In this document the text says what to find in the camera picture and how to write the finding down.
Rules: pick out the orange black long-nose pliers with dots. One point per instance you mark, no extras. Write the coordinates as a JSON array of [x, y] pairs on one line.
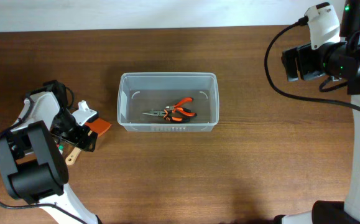
[[176, 115]]

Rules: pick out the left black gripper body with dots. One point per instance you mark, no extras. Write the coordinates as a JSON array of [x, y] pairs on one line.
[[67, 127]]

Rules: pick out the clear plastic container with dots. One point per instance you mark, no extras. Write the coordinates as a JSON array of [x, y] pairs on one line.
[[140, 92]]

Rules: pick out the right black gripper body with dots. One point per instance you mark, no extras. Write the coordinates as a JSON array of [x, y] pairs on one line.
[[310, 63]]

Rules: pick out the orange socket bit rail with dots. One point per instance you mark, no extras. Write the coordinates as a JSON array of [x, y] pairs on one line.
[[168, 128]]

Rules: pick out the colourful bit set pack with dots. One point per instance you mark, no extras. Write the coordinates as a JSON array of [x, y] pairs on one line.
[[60, 148]]

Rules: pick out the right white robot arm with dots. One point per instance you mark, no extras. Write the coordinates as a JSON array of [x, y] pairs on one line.
[[333, 53]]

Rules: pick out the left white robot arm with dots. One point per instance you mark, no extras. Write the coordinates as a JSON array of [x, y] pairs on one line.
[[31, 165]]

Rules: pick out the orange scraper wooden handle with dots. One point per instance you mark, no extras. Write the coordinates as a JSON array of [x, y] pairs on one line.
[[99, 126]]

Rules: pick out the red black cutting pliers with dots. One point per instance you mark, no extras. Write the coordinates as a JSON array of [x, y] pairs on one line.
[[182, 107]]

